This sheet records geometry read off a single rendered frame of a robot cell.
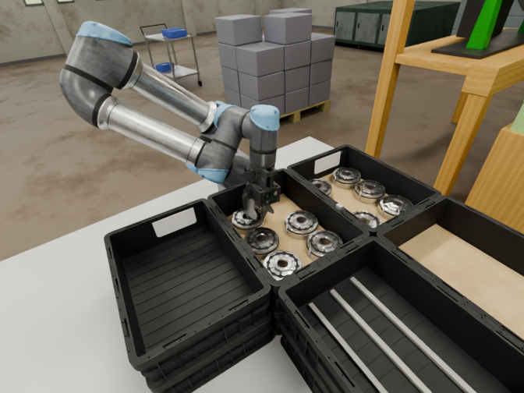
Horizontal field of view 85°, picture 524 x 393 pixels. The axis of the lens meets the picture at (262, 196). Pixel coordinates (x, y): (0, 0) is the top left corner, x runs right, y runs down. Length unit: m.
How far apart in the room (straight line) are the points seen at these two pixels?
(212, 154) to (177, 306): 0.39
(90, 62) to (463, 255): 1.09
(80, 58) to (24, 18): 9.62
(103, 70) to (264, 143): 0.45
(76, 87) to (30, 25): 9.64
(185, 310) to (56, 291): 0.52
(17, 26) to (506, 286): 10.51
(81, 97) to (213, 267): 0.55
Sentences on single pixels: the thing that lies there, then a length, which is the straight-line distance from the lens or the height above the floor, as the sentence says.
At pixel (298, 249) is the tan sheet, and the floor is 0.83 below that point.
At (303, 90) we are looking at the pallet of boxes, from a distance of 3.70.
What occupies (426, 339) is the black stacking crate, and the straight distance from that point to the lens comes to 0.77.
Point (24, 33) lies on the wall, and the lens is 10.51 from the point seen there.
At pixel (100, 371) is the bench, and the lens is 0.93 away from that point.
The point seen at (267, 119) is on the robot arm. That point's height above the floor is 1.19.
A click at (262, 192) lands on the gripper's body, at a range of 0.79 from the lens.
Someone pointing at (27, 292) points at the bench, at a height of 0.70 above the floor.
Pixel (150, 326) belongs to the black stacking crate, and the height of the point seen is 0.83.
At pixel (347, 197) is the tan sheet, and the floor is 0.83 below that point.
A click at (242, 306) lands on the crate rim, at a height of 0.93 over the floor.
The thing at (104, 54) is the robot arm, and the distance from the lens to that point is 0.88.
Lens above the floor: 1.46
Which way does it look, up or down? 37 degrees down
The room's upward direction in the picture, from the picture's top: 4 degrees counter-clockwise
